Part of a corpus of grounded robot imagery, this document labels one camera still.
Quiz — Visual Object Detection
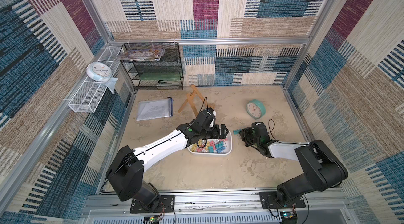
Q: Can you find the wooden easel stand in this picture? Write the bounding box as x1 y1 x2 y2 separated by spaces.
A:
178 85 215 117

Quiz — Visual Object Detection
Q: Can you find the white plastic storage box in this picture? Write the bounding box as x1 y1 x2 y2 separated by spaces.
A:
187 132 233 156

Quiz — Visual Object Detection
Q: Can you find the white round wall clock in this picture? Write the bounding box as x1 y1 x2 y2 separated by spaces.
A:
86 62 113 83

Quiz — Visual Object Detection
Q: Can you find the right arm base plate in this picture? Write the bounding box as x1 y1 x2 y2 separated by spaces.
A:
259 191 306 209

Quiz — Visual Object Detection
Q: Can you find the black stapler on shelf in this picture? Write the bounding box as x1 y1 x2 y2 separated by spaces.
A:
158 80 179 86

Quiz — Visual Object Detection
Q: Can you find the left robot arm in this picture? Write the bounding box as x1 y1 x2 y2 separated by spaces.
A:
106 108 229 212

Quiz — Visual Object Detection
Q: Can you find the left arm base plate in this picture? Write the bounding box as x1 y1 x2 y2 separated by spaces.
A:
130 195 175 214

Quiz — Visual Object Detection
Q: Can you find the green round alarm clock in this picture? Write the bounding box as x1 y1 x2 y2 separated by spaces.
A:
246 99 266 119

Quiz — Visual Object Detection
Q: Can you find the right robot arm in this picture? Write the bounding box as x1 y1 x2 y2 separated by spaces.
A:
239 122 348 209

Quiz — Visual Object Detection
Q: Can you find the black mesh shelf rack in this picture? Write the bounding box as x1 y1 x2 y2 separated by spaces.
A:
119 42 184 91

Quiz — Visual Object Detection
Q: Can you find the white wire mesh basket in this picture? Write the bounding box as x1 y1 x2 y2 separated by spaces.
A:
68 46 130 113

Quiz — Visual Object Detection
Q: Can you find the magazine on shelf top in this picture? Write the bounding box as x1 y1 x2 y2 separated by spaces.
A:
114 49 165 61

